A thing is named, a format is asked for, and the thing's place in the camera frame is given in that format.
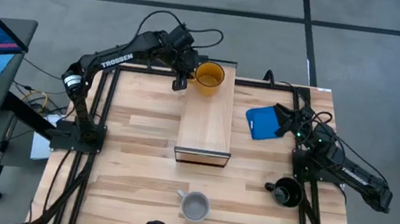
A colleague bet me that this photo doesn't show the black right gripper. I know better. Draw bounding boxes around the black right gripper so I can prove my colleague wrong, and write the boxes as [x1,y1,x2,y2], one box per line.
[272,103,319,143]

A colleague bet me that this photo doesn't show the wooden shelf with black frame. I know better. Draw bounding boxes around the wooden shelf with black frame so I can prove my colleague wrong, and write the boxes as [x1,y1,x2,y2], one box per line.
[172,54,245,170]

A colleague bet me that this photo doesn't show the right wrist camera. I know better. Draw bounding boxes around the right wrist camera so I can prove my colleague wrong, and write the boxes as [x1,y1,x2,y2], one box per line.
[309,120,339,150]

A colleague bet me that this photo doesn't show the yellow cable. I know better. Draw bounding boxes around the yellow cable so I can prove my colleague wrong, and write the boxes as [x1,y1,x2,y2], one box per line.
[20,88,51,114]

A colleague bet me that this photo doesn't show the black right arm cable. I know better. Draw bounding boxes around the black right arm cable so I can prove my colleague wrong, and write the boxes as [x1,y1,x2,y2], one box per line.
[307,110,397,185]

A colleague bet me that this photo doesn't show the blue cloth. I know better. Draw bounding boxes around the blue cloth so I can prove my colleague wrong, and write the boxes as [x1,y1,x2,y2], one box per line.
[241,102,287,144]

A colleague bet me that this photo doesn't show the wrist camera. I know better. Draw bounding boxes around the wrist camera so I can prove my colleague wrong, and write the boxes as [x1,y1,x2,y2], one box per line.
[309,120,339,150]
[165,22,197,52]

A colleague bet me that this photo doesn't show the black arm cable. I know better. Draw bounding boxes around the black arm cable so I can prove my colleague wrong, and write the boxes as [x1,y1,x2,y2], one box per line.
[134,6,227,54]
[307,110,397,185]

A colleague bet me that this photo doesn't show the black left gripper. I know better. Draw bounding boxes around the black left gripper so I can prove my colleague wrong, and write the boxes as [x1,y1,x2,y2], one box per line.
[167,44,203,94]

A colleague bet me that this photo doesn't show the white box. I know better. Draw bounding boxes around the white box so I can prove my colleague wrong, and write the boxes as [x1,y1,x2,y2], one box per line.
[30,111,64,163]

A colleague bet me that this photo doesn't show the yellow speckled ceramic mug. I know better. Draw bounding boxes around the yellow speckled ceramic mug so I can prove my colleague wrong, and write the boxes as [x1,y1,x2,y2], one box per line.
[186,59,227,100]

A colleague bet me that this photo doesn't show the black table frame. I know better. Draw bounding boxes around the black table frame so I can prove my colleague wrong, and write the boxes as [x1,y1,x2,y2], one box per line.
[26,51,375,224]

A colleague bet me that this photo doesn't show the grey floral ceramic mug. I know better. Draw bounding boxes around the grey floral ceramic mug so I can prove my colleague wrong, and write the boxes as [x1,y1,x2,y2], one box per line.
[173,188,213,224]

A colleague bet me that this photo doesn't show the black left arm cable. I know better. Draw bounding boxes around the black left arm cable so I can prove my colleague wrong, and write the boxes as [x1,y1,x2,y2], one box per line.
[134,6,227,54]

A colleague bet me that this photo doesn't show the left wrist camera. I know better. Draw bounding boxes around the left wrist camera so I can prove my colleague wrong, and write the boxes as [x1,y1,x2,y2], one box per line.
[165,22,197,52]

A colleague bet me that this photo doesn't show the glossy black ceramic mug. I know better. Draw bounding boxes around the glossy black ceramic mug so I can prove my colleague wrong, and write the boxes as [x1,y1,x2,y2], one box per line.
[261,173,306,210]

